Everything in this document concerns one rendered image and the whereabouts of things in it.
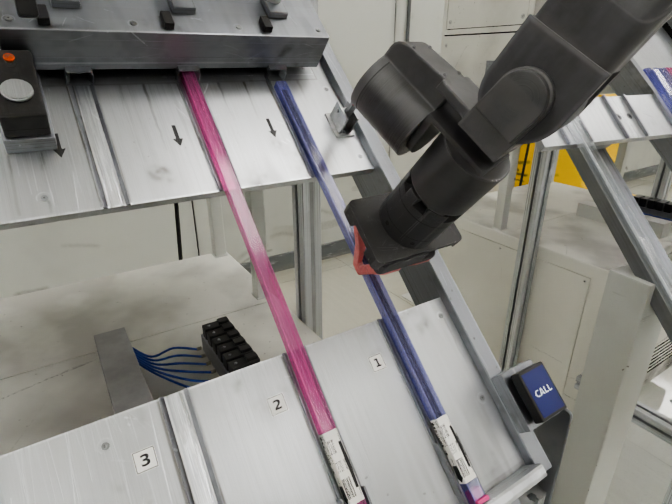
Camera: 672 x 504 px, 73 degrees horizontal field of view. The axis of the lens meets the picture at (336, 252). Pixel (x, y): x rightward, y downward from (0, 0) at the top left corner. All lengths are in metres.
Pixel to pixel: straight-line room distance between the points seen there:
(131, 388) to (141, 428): 0.34
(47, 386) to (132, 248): 1.47
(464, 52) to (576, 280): 0.73
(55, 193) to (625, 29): 0.44
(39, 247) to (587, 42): 2.14
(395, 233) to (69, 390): 0.62
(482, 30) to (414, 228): 1.14
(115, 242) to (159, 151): 1.78
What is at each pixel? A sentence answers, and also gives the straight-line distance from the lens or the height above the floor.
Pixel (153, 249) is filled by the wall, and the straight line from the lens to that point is 2.31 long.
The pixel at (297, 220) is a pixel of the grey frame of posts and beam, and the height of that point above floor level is 0.83.
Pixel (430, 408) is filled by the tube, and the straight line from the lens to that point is 0.47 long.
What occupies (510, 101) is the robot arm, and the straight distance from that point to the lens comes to 0.30.
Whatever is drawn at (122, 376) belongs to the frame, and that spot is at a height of 0.66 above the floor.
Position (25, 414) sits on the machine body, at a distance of 0.84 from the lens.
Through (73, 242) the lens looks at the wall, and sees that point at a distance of 2.25.
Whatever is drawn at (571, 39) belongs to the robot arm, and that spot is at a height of 1.11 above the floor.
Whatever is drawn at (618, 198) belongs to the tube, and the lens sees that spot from 0.63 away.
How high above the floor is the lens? 1.10
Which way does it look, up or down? 23 degrees down
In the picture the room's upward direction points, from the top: straight up
